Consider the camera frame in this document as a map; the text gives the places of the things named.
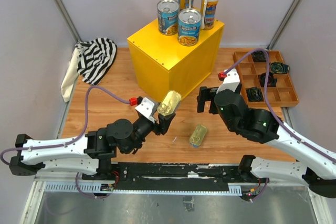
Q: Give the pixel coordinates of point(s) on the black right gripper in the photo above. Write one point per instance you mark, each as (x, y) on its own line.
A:
(206, 94)

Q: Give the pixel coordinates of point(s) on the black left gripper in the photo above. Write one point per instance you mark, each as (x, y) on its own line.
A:
(163, 127)

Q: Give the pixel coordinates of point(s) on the gold tin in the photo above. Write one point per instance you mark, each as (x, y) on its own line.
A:
(197, 136)
(170, 103)

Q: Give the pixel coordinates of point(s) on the blue Progresso soup can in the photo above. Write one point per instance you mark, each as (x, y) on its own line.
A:
(168, 17)

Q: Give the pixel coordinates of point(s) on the yellow tall congee can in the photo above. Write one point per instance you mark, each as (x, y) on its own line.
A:
(208, 9)

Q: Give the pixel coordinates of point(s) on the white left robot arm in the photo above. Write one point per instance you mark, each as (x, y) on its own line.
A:
(89, 154)

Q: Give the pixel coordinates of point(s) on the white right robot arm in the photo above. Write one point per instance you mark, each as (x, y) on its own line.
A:
(314, 166)

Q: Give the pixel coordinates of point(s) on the dark cloth roll front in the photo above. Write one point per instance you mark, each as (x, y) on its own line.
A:
(254, 94)

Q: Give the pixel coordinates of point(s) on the yellow cabinet box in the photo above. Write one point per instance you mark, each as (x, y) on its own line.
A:
(162, 64)

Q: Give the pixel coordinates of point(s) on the black cloth roll back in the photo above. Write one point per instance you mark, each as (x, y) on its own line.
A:
(259, 56)

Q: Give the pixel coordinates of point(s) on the black cloth roll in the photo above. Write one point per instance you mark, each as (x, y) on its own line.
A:
(259, 56)
(271, 80)

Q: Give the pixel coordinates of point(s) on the black cloth roll middle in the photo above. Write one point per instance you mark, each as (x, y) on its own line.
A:
(271, 80)

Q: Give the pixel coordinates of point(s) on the dark green patterned cloth roll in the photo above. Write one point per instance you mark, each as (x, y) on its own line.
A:
(279, 68)

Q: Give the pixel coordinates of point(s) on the wooden compartment tray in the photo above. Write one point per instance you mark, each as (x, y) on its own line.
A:
(283, 95)

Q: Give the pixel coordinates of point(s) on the black white striped cloth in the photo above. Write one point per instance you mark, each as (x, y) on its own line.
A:
(90, 59)

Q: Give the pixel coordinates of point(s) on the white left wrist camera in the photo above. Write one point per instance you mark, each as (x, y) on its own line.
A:
(145, 107)

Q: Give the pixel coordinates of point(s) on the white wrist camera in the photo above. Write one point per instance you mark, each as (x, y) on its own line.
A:
(230, 81)
(145, 107)

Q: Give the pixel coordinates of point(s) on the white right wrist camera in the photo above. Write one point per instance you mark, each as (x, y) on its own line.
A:
(230, 81)

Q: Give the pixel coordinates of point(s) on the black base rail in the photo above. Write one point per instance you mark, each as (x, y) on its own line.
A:
(180, 178)

